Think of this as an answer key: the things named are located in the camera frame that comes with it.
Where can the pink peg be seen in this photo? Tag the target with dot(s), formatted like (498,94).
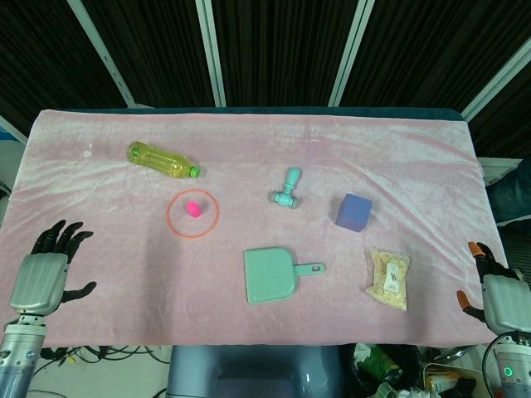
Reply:
(194,209)

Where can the teal T-shaped toy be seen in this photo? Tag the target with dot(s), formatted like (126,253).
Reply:
(289,188)

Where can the black trash bin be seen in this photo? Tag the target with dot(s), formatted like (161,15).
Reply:
(388,365)

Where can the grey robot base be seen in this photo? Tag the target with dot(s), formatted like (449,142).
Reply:
(257,371)

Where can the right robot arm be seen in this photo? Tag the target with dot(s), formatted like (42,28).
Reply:
(508,365)

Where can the white partition post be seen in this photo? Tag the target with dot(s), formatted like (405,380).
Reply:
(211,51)
(350,51)
(498,70)
(101,51)

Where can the purple cube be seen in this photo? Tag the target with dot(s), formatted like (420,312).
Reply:
(353,212)

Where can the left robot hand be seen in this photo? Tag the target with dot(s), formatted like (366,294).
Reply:
(41,278)

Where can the yellow plastic bottle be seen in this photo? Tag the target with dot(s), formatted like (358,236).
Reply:
(159,159)

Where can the clear snack bag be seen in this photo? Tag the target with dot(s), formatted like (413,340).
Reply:
(390,278)

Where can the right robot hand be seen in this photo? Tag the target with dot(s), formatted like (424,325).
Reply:
(502,298)

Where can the teal dustpan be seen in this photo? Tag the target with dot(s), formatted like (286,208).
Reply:
(269,275)

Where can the pink velvet cloth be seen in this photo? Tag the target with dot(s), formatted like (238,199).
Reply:
(265,145)

